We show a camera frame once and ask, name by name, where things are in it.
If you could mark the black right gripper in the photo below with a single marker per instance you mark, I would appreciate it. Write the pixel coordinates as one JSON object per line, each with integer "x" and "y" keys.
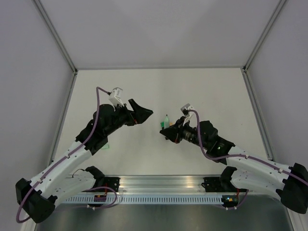
{"x": 175, "y": 131}

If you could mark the aluminium frame post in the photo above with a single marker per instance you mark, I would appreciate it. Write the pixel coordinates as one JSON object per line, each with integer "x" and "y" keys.
{"x": 54, "y": 34}
{"x": 265, "y": 32}

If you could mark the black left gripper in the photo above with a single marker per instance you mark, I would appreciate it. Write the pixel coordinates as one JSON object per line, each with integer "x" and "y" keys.
{"x": 139, "y": 114}

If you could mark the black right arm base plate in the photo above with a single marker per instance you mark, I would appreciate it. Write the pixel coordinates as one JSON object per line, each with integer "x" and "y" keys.
{"x": 217, "y": 185}

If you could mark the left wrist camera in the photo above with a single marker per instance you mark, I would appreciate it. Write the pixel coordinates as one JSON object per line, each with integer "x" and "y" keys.
{"x": 115, "y": 97}

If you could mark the right aluminium frame post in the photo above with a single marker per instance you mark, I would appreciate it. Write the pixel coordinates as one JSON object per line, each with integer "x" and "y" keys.
{"x": 265, "y": 32}

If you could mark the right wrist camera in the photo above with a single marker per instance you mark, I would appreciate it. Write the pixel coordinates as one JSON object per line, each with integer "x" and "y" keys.
{"x": 187, "y": 112}

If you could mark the pale green highlighter pen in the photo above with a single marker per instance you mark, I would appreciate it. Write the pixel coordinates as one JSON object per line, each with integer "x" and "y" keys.
{"x": 166, "y": 122}

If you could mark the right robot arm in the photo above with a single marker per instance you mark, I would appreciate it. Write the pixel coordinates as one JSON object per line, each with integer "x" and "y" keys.
{"x": 288, "y": 184}

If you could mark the white slotted cable duct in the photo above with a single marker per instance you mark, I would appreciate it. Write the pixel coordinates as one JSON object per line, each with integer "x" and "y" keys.
{"x": 146, "y": 199}

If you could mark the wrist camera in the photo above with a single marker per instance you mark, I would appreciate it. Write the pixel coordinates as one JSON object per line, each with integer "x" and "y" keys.
{"x": 187, "y": 112}
{"x": 115, "y": 97}

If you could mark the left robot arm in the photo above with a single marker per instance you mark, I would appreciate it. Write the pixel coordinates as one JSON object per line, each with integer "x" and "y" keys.
{"x": 40, "y": 196}

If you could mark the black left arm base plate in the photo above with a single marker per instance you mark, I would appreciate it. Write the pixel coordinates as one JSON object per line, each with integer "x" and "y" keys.
{"x": 112, "y": 182}

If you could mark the left aluminium frame post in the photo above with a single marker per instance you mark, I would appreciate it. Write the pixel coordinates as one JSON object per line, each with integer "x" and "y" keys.
{"x": 54, "y": 34}

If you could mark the aluminium mounting rail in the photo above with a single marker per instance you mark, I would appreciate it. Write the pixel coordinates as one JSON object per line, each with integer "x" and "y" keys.
{"x": 192, "y": 184}

